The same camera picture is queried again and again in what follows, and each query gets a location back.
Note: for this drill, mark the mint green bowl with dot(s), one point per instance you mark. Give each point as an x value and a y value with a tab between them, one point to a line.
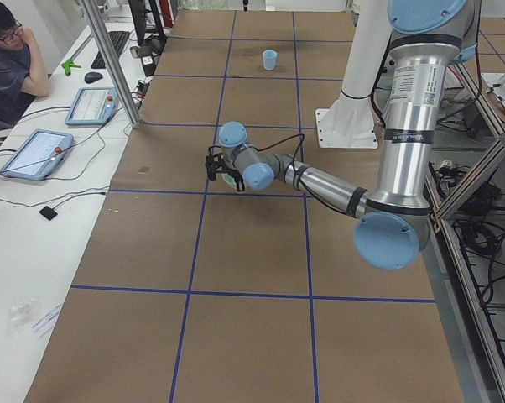
229	180

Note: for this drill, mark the teach pendant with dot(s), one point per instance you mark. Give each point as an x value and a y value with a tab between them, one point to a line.
38	156
92	106

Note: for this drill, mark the near teach pendant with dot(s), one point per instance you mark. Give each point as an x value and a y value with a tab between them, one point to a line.
38	156

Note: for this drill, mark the clear plastic bag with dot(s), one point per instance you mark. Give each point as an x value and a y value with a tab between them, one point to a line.
22	314

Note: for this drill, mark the black monitor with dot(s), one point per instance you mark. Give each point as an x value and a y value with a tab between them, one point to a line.
148	28

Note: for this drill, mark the seated person dark shirt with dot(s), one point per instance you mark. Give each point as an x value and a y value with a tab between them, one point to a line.
23	75

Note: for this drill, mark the aluminium frame post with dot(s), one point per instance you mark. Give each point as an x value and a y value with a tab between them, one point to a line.
105	46

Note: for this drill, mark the black computer mouse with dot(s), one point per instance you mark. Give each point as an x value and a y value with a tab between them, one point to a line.
92	76

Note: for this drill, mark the far teach pendant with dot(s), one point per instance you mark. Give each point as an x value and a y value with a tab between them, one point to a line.
92	106

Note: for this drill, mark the small black square pad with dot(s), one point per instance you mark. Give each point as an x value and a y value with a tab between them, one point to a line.
48	213

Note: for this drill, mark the green handled tool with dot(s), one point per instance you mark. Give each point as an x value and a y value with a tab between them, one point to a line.
68	65

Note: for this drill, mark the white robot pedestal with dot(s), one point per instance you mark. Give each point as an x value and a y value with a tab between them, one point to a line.
349	122

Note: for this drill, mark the light blue plastic cup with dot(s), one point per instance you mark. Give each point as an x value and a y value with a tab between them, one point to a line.
269	59

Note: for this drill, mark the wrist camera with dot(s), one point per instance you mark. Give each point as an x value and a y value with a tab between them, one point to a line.
214	163

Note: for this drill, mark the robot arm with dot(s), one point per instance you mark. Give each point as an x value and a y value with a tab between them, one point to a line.
383	122

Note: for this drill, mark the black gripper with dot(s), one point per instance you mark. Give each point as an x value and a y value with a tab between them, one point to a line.
232	172

